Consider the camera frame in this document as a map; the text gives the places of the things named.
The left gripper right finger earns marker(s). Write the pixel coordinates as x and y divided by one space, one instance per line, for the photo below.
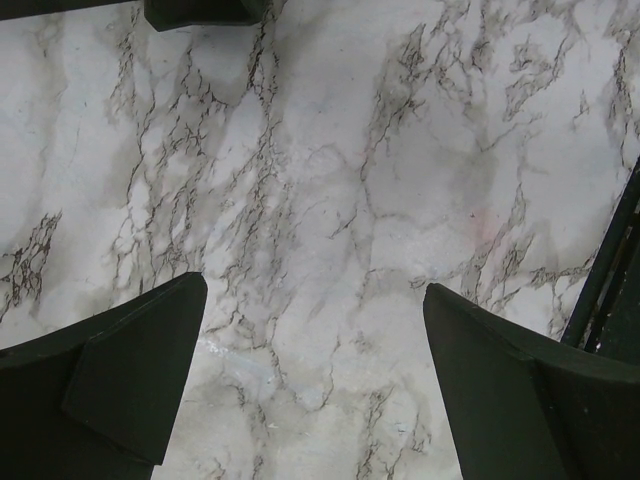
523 406

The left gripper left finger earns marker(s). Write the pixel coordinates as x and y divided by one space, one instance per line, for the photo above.
98 399

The black compartment box with lid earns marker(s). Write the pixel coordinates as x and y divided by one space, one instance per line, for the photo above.
162 15

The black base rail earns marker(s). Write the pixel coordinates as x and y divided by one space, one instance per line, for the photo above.
605 319

